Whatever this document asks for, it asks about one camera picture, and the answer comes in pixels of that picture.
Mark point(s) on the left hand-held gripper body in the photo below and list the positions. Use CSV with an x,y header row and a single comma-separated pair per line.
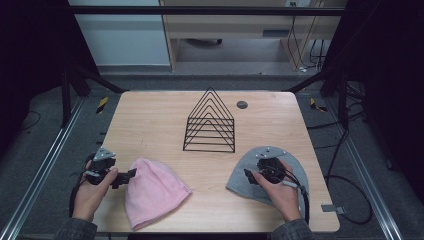
x,y
100,165

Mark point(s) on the light wooden desk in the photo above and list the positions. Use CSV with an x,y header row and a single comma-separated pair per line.
x,y
230,28

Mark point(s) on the grey metal bracket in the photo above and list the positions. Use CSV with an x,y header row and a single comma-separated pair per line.
x,y
331,209

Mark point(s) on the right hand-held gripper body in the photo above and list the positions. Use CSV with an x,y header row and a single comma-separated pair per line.
x,y
270,166

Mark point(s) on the dark curtain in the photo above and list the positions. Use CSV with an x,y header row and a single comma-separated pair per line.
x,y
390,66
30,60

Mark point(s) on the yellow black tape strip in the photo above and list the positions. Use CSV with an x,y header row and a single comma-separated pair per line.
x,y
102,105
316,106

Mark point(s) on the black frame crossbar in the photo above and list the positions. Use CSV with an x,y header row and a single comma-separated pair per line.
x,y
200,10

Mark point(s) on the pink beanie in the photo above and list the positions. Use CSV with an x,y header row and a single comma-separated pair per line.
x,y
153,193

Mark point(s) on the grey table grommet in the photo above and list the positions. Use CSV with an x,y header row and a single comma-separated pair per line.
x,y
242,105

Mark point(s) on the person's left hand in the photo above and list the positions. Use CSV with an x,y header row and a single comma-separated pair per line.
x,y
88,198

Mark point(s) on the grey beanie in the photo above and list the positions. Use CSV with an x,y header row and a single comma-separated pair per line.
x,y
241,181

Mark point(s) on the aluminium floor rail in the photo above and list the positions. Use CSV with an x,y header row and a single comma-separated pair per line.
x,y
370,186
43,166

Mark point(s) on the person's right hand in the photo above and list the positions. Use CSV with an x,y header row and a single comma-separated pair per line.
x,y
283,200

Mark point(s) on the white cabinet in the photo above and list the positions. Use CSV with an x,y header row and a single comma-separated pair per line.
x,y
123,40

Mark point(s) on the black frame strut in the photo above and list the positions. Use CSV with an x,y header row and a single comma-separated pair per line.
x,y
96,79
313,80

